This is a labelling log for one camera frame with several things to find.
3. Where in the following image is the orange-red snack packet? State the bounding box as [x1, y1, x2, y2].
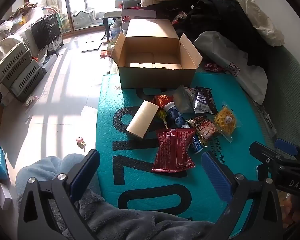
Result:
[154, 94, 174, 108]

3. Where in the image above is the small pink toy figure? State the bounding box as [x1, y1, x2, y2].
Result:
[76, 136, 87, 153]

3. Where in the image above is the blue tube with white cap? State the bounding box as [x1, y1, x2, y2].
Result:
[164, 102, 203, 153]

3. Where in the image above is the red snack packet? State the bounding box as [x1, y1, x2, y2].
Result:
[151, 128, 196, 173]

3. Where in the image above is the grey plastic crate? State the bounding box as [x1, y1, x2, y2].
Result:
[0, 41, 32, 80]
[10, 60, 44, 103]

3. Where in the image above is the silver purple snack packet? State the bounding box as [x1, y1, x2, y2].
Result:
[192, 87, 218, 115]

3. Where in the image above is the black clothes pile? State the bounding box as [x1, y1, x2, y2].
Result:
[165, 0, 278, 65]

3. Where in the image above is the yellow-green candy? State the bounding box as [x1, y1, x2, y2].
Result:
[157, 109, 168, 128]

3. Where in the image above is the white plastic bag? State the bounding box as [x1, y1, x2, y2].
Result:
[193, 31, 268, 105]

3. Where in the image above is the clear zip bag of snacks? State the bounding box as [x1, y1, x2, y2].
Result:
[172, 85, 198, 114]

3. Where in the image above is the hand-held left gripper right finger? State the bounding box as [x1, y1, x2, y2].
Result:
[201, 151, 283, 240]

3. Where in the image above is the small white box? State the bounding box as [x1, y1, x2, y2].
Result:
[0, 184, 12, 209]

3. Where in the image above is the clear plastic sleeve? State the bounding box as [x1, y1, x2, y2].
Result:
[255, 104, 278, 138]

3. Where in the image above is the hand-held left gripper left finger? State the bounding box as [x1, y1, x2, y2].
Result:
[17, 149, 101, 240]

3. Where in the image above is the grey fleece cloth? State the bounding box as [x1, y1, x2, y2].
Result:
[62, 187, 228, 240]

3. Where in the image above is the teal printed bubble mat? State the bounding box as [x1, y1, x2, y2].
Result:
[95, 71, 275, 230]

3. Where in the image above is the black plastic crate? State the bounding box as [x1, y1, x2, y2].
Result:
[31, 14, 64, 52]

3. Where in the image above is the red patterned bag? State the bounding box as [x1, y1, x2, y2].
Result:
[171, 11, 189, 25]

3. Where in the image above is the yellow snack packet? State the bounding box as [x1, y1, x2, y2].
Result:
[213, 102, 237, 143]

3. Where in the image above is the cream jacket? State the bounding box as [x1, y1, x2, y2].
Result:
[216, 0, 285, 47]

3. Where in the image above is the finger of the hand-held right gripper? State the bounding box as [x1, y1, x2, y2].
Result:
[274, 137, 300, 161]
[249, 141, 282, 173]

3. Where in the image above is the brown nut snack packet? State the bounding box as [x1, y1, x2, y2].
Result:
[186, 115, 220, 147]

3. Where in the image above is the small tan carton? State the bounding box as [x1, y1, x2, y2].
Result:
[126, 100, 160, 140]

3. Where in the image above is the cardboard box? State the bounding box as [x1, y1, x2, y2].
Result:
[111, 19, 203, 90]

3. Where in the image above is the red printed wrapper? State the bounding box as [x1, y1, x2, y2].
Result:
[204, 62, 227, 73]

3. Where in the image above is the white chair with dark legs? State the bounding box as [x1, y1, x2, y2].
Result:
[104, 11, 123, 40]

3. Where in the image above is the white tote bag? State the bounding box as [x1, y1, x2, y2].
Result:
[71, 9, 97, 29]

